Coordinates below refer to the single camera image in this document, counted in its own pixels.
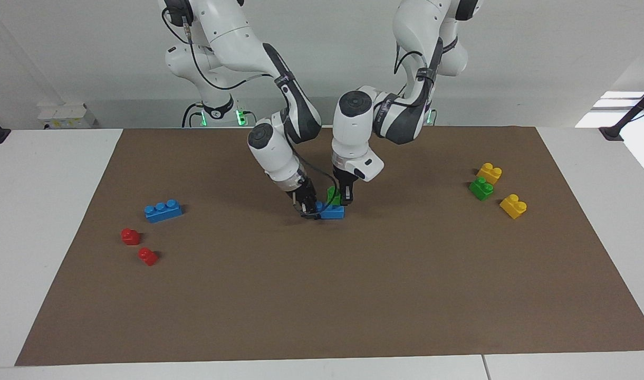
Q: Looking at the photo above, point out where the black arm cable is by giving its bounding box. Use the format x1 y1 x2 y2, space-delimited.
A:
393 45 433 106
161 8 335 220

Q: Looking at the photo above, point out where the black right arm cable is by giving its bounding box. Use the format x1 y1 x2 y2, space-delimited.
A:
161 8 335 220

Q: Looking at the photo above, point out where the brown table mat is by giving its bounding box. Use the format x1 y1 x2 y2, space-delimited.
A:
15 126 644 366

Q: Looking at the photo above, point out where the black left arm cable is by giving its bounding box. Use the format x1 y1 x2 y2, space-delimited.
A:
393 45 433 106

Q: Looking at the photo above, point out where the yellow two-stud toy brick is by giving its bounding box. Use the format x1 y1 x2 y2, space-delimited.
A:
476 163 503 185
499 194 527 220

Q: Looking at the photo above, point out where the blue three-stud toy brick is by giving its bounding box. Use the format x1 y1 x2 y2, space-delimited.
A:
144 199 184 223
315 202 345 220

